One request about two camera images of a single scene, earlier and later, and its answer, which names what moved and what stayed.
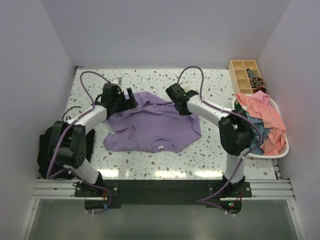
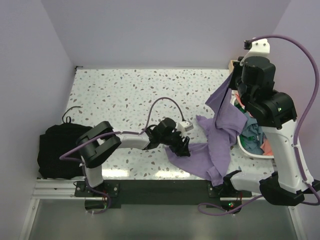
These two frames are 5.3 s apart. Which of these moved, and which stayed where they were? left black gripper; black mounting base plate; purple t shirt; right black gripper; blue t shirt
Moved: right black gripper; purple t shirt; left black gripper
Stayed: black mounting base plate; blue t shirt
